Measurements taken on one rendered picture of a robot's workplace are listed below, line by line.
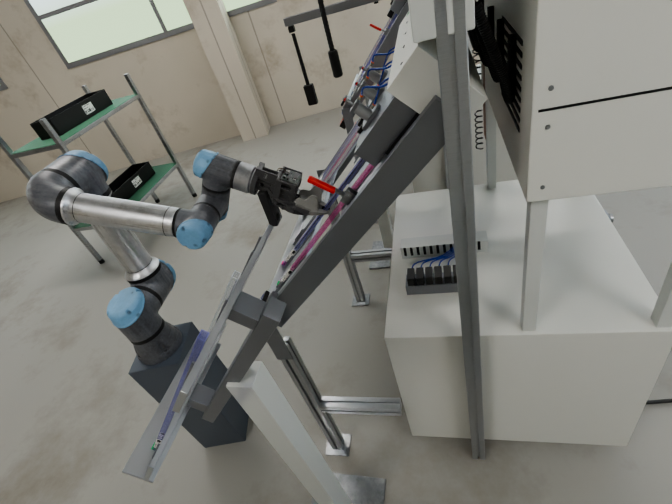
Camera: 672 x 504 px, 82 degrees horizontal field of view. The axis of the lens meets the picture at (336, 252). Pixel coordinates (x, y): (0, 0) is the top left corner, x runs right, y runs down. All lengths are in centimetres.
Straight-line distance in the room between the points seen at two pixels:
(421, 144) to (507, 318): 55
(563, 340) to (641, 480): 65
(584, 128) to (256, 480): 151
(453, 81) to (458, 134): 8
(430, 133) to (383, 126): 9
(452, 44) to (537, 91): 15
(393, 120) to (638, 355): 80
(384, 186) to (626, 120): 38
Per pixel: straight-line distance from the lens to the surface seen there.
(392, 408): 128
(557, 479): 156
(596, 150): 76
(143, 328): 136
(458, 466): 154
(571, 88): 70
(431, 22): 60
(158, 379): 148
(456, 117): 64
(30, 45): 545
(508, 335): 104
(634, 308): 114
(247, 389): 80
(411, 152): 70
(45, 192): 117
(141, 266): 138
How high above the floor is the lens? 144
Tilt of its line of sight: 37 degrees down
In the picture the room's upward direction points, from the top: 19 degrees counter-clockwise
